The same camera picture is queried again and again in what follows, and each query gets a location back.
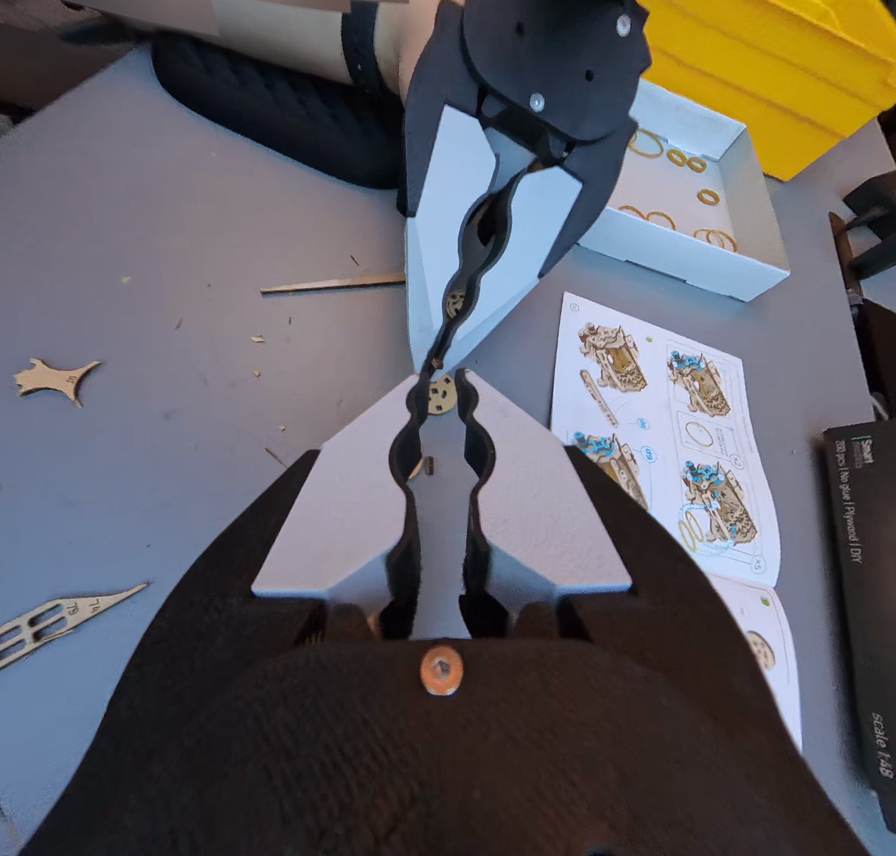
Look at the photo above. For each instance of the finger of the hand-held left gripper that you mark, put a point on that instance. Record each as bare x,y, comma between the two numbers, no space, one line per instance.
553,226
437,240

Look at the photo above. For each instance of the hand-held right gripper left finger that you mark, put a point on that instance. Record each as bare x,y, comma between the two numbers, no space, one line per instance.
336,520

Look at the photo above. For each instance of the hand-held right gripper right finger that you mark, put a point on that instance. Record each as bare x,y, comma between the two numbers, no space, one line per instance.
546,520

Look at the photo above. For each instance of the assembled wooden wheel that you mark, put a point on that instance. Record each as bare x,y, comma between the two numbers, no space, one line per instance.
455,303

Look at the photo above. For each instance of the slotted wooden disc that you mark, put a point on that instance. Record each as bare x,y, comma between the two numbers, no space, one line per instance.
442,388

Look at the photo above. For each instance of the grey desk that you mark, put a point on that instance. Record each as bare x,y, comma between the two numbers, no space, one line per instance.
175,240

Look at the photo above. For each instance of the person's left hand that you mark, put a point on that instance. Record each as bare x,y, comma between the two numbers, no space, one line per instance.
402,37

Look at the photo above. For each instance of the long wooden sliver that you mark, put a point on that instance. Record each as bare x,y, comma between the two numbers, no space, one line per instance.
336,284

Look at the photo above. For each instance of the white instruction booklet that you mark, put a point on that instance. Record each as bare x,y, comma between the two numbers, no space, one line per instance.
654,408

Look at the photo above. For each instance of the scattered wood splinters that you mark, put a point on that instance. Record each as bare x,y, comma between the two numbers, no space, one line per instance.
257,338

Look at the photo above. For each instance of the white cardboard tray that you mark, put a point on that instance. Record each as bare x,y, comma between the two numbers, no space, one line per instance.
756,268

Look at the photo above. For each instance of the yellow plastic bin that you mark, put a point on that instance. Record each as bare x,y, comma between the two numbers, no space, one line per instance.
770,65

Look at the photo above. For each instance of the slotted pointed wooden offcut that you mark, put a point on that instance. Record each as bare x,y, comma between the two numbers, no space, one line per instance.
105,605

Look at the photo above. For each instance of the star-shaped wooden offcut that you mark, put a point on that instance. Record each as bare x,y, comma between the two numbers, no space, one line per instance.
49,380

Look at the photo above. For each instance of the black puzzle box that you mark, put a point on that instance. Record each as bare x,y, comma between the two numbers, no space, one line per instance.
861,590

